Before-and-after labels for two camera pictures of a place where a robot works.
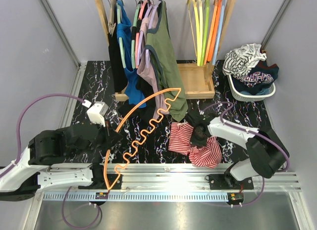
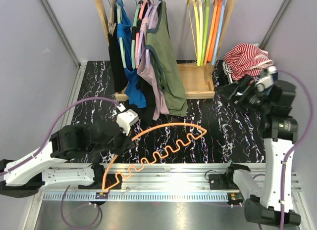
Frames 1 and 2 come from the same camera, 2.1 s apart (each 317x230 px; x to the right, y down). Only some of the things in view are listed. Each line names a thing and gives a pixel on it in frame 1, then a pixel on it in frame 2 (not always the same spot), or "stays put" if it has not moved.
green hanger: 133,34 stays put
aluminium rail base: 216,166 stays put
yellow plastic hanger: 198,56 stays put
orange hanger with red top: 106,175 to 104,187
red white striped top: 209,156 to 245,61
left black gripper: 112,138 to 128,144
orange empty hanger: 211,31 stays put
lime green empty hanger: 205,36 stays put
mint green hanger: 121,41 stays put
